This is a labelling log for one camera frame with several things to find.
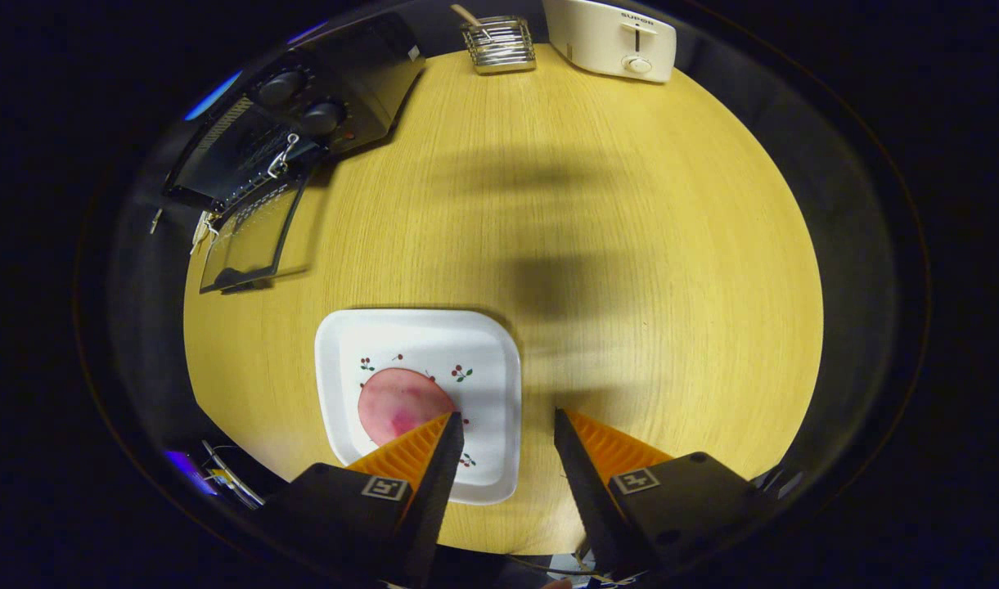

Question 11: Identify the white square plate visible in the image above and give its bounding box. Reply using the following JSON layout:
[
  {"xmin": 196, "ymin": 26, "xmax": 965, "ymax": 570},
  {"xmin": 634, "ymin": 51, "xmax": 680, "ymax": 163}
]
[{"xmin": 314, "ymin": 308, "xmax": 523, "ymax": 506}]

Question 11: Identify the wire mesh basket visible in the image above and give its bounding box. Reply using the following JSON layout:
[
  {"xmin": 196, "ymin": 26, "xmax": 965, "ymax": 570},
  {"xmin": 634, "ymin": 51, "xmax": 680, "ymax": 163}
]
[{"xmin": 460, "ymin": 15, "xmax": 538, "ymax": 76}]

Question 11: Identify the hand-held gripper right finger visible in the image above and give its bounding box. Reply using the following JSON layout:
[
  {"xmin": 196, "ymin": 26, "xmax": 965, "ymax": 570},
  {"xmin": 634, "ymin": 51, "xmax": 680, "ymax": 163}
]
[{"xmin": 554, "ymin": 407, "xmax": 786, "ymax": 583}]

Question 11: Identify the pink round meat slice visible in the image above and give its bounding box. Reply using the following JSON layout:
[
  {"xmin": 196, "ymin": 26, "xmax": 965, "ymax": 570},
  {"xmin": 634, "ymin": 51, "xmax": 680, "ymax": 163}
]
[{"xmin": 358, "ymin": 367, "xmax": 457, "ymax": 447}]

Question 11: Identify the black toaster oven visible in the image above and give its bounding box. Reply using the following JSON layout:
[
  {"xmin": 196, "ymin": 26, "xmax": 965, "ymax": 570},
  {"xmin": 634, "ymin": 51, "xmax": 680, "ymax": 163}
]
[{"xmin": 162, "ymin": 12, "xmax": 428, "ymax": 295}]

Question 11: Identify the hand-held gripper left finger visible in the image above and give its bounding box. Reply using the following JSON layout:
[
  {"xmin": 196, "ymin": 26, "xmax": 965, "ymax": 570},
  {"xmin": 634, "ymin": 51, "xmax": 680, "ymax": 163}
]
[{"xmin": 262, "ymin": 411, "xmax": 466, "ymax": 589}]

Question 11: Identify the white bread toaster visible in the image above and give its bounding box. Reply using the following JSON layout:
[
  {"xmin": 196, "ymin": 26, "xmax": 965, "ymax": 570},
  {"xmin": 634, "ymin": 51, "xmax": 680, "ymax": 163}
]
[{"xmin": 542, "ymin": 0, "xmax": 678, "ymax": 84}]

